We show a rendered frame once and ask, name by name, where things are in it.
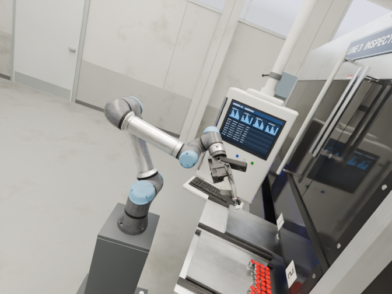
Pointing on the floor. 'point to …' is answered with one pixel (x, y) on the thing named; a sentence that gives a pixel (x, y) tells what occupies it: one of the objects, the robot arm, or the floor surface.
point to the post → (361, 255)
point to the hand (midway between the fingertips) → (235, 195)
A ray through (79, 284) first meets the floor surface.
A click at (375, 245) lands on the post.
